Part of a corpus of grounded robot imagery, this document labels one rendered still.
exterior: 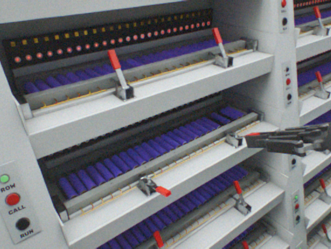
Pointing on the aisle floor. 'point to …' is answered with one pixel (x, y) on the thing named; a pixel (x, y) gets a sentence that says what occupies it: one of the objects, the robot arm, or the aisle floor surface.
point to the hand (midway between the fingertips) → (261, 139)
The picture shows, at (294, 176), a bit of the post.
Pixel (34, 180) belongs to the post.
